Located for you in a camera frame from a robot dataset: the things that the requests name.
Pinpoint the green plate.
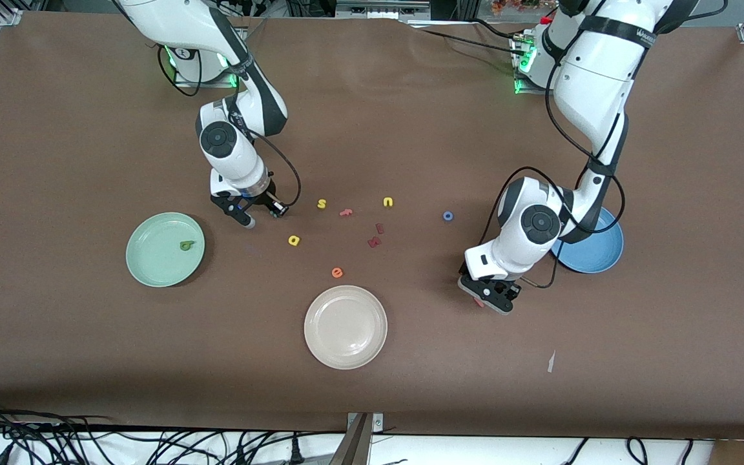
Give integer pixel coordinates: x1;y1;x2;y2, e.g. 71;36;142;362
125;212;206;288

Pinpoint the blue plate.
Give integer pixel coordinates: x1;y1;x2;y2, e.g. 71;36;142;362
552;207;625;274

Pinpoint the brown table cover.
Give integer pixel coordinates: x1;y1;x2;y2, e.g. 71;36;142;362
0;10;744;441

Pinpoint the beige plate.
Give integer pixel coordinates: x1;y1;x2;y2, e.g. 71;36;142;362
304;285;389;370

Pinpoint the grey box behind table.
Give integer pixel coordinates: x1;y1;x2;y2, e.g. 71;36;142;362
335;0;432;19

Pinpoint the orange flower decoration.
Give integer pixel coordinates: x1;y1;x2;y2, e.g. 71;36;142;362
490;0;557;16

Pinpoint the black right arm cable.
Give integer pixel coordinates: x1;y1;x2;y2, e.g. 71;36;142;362
156;39;302;209

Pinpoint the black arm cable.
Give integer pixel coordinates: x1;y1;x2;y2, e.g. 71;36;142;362
485;26;626;289
156;39;302;209

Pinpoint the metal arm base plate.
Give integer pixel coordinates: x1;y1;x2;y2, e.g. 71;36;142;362
173;65;244;88
513;36;557;97

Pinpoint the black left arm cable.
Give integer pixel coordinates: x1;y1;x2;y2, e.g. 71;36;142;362
485;26;626;289

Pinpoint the metal table bracket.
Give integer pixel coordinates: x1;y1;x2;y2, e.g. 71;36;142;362
346;412;384;432

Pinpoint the thin black base cable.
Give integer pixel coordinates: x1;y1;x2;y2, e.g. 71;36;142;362
411;18;528;56

